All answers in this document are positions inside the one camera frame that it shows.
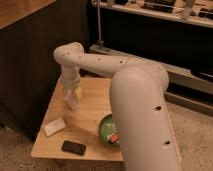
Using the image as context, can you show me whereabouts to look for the wooden table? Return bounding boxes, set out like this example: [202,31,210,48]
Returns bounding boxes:
[31,77,122,161]

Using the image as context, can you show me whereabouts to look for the white sponge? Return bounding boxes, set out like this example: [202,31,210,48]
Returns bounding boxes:
[44,117,66,136]

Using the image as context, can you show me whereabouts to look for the metal shelf rack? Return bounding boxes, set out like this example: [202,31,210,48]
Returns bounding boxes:
[88,3,213,116]

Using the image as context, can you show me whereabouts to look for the green bowl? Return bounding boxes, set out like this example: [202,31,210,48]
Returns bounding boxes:
[98,114,120,147]

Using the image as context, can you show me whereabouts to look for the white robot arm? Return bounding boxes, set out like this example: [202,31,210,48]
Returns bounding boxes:
[53,42,183,171]

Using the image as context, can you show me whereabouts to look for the black smartphone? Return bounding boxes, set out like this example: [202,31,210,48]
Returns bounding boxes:
[62,140,86,155]

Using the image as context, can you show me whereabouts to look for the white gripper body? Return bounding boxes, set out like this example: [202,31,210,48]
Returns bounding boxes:
[62,79,82,110]

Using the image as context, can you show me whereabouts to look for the dark wooden cabinet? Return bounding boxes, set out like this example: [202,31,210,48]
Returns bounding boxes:
[0,0,89,140]

